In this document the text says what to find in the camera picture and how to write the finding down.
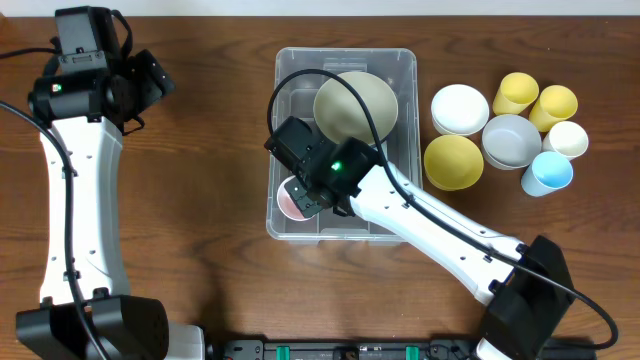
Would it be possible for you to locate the pink cup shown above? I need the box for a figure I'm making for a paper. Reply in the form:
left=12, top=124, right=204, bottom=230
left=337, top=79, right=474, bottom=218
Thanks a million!
left=277, top=175, right=307, bottom=222

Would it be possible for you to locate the cream beige bowl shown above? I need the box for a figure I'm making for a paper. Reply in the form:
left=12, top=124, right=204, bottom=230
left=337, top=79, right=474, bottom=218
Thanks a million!
left=313, top=71, right=398, bottom=145

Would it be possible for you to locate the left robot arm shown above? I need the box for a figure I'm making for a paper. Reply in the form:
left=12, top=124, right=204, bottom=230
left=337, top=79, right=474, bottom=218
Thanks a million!
left=16, top=6, right=206, bottom=359

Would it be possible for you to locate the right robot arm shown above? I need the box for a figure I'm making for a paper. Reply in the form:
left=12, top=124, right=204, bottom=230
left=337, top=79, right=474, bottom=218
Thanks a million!
left=265, top=117, right=573, bottom=359

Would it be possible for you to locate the clear plastic storage container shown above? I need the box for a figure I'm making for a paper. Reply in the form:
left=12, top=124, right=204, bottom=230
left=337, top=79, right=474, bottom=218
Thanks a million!
left=266, top=47, right=422, bottom=245

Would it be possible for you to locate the yellow small bowl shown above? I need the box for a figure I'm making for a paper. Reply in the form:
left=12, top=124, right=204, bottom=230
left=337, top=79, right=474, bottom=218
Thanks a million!
left=423, top=135, right=484, bottom=191

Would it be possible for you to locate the white small bowl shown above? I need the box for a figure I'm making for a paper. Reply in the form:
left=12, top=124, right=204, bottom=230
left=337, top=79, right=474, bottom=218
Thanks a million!
left=431, top=84, right=490, bottom=136

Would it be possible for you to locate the grey small bowl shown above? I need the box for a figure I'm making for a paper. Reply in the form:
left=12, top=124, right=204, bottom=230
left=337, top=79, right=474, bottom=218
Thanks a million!
left=481, top=114, right=542, bottom=170

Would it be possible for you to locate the yellow cup far left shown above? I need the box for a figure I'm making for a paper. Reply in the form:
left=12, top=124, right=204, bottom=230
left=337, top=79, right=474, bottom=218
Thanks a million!
left=492, top=72, right=540, bottom=115

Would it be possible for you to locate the yellow cup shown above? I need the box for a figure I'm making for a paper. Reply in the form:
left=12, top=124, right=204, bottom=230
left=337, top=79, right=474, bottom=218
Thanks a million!
left=529, top=85, right=578, bottom=132
left=492, top=72, right=540, bottom=115

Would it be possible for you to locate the light blue cup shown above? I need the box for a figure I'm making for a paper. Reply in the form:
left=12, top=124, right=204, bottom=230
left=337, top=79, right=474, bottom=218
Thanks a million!
left=521, top=151, right=574, bottom=197

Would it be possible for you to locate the cream white cup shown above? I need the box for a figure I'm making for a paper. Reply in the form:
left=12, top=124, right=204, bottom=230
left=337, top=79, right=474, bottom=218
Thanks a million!
left=542, top=121, right=589, bottom=160

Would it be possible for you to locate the yellow cup far right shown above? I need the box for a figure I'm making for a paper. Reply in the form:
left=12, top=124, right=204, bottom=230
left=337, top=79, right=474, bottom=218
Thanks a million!
left=529, top=85, right=578, bottom=132

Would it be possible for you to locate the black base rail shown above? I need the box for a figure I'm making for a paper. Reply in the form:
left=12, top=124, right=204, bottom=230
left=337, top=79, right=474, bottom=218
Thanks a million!
left=217, top=339, right=477, bottom=360

